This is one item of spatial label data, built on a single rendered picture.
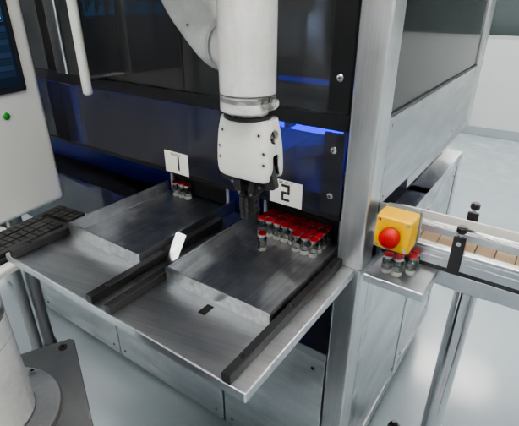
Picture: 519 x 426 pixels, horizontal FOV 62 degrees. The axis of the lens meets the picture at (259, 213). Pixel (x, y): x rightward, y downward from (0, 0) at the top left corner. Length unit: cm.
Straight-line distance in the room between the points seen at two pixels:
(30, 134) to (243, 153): 95
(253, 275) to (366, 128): 38
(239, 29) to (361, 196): 43
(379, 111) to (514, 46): 462
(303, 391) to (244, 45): 96
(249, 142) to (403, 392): 148
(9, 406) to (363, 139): 71
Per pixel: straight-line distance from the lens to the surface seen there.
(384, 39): 81
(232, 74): 62
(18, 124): 147
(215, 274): 94
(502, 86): 546
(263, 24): 61
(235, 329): 80
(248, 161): 66
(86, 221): 119
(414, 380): 200
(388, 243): 86
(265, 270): 94
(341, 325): 107
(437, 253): 101
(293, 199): 96
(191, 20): 69
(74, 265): 105
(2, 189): 147
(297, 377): 127
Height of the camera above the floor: 141
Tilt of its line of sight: 27 degrees down
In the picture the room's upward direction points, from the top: straight up
